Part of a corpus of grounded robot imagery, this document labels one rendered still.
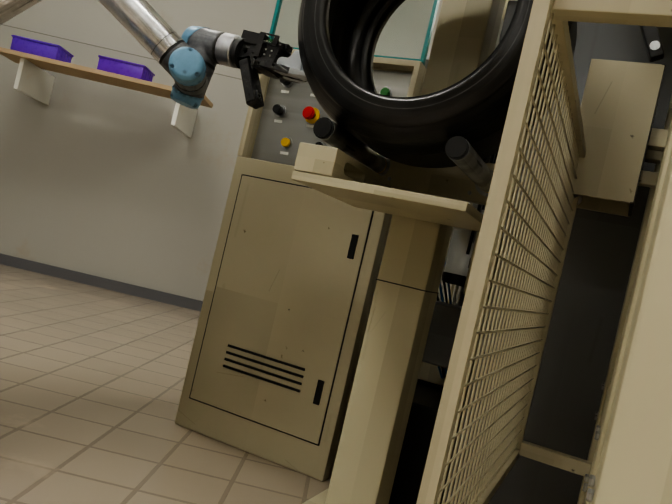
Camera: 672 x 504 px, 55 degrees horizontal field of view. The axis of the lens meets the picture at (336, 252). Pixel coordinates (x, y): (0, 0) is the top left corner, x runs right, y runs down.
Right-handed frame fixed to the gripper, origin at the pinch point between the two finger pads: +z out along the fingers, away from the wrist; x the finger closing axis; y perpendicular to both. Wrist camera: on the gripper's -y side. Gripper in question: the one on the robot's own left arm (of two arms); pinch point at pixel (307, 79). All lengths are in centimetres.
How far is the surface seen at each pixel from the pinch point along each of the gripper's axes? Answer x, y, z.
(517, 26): -11.9, 16.0, 44.3
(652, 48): 20, 29, 65
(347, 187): -10.3, -20.7, 22.7
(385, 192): -10.3, -19.4, 30.6
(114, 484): 0, -105, -14
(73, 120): 249, -21, -335
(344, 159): -6.1, -15.2, 18.1
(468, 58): 26.6, 20.8, 25.1
